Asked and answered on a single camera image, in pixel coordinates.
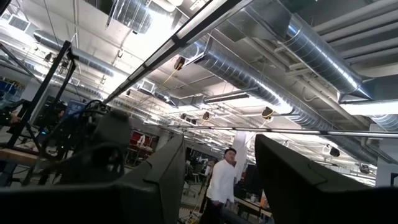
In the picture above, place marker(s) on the ceiling air vent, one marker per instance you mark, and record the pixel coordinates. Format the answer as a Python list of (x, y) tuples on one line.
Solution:
[(18, 23)]

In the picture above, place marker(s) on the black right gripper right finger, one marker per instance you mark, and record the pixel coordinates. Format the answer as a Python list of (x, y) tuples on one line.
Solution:
[(311, 199)]

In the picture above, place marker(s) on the overhead LED light bar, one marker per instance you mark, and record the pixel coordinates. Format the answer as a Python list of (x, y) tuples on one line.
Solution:
[(295, 131), (202, 25)]

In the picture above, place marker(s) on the round silver ventilation duct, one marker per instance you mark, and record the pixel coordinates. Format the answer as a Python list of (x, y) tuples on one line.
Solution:
[(130, 15), (84, 57), (236, 71), (320, 56)]

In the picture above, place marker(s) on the black metal table frame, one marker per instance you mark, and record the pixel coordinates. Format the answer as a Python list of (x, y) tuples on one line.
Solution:
[(40, 93)]

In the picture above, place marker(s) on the blue sign board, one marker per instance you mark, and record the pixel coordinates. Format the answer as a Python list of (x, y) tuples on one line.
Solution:
[(74, 107)]

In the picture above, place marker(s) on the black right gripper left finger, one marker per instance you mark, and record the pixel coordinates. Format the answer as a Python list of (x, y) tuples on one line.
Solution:
[(140, 199)]

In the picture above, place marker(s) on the red tool cabinet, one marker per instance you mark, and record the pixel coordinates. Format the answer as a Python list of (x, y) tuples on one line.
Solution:
[(146, 138)]

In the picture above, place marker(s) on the person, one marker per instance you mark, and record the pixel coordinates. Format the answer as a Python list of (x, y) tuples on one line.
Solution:
[(222, 186)]

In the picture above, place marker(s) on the wooden background desk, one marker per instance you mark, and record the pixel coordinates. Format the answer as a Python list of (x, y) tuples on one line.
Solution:
[(248, 203)]

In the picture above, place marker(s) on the white ceiling unit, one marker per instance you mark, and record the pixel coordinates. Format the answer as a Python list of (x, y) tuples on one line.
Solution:
[(146, 86)]

